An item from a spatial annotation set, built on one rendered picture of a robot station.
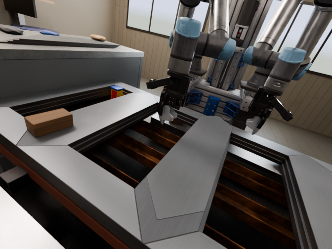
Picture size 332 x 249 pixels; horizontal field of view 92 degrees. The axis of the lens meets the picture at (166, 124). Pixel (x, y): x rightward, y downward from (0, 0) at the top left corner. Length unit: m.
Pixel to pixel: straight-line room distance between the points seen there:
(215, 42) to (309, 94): 4.13
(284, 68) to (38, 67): 1.04
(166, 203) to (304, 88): 4.36
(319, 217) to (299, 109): 4.13
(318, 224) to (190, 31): 0.64
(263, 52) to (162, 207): 0.73
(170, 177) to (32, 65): 0.79
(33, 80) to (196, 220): 0.90
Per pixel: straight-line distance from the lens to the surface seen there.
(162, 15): 4.71
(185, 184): 0.50
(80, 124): 0.69
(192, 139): 0.70
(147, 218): 0.42
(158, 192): 0.46
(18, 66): 0.96
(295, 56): 0.75
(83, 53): 1.11
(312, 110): 4.82
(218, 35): 0.67
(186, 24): 0.53
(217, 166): 0.61
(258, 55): 0.86
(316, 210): 0.71
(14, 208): 0.63
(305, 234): 0.64
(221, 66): 1.35
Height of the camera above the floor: 1.23
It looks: 29 degrees down
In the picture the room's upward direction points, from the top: 13 degrees clockwise
